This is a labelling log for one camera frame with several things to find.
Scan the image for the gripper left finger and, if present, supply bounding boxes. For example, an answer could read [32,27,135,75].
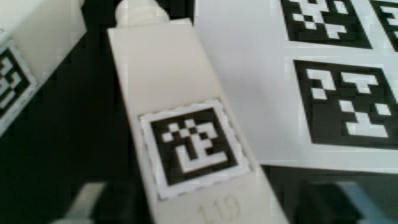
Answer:
[50,182,110,224]

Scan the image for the white leg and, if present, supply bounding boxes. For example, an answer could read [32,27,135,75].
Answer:
[0,0,87,136]
[108,0,288,224]

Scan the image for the marker tag sheet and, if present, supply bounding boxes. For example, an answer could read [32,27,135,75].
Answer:
[195,0,398,174]

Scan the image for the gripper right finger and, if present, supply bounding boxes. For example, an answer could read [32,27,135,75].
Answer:
[295,179,393,224]

